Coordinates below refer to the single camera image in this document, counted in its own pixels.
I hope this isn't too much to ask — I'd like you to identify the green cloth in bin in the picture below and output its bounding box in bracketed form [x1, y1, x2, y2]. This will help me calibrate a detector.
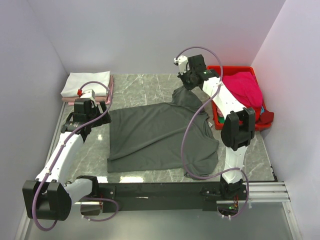
[218, 116, 225, 124]

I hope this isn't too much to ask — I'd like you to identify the red plastic bin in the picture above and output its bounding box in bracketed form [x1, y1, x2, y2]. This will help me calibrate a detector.
[212, 66, 272, 131]

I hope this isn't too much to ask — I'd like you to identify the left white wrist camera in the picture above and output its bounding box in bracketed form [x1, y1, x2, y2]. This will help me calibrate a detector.
[77, 89, 95, 101]

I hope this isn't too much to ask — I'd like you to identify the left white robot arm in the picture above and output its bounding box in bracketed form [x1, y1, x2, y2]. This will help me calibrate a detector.
[22, 98, 111, 221]

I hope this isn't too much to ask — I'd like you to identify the purple cable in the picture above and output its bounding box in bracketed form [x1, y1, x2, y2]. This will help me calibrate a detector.
[33, 81, 120, 231]
[176, 46, 251, 220]

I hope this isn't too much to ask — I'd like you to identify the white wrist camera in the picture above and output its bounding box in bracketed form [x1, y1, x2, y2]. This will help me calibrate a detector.
[77, 89, 95, 101]
[173, 55, 188, 66]

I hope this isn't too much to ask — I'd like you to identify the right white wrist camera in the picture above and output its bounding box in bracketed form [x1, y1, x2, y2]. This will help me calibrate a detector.
[173, 55, 188, 66]

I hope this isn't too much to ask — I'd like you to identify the magenta t-shirt in bin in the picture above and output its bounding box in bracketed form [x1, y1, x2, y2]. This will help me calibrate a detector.
[222, 72, 263, 108]

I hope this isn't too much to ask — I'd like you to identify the black base crossbar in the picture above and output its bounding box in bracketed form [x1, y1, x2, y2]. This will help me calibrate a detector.
[79, 181, 250, 214]

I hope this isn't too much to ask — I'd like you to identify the red t-shirt in bin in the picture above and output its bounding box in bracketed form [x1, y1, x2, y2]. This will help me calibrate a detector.
[214, 99, 275, 126]

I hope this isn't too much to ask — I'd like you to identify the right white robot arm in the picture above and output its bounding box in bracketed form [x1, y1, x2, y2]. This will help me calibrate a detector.
[173, 54, 256, 200]

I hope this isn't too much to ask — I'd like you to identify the aluminium frame rail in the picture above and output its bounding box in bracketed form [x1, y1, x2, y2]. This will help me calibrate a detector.
[14, 103, 303, 240]

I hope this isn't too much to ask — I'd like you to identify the folded pink t-shirt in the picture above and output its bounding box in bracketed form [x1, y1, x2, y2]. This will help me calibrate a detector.
[61, 75, 115, 105]

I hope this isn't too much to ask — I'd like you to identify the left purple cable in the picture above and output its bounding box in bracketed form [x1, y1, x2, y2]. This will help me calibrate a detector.
[33, 81, 120, 231]

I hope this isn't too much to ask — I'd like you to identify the folded white t-shirt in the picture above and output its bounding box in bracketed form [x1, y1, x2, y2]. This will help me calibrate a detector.
[60, 71, 110, 98]

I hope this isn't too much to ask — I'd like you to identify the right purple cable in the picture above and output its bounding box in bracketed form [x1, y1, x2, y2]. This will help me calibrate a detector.
[176, 46, 251, 220]

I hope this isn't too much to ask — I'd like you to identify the dark grey t-shirt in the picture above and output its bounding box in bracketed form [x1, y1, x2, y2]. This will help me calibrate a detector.
[107, 86, 219, 177]

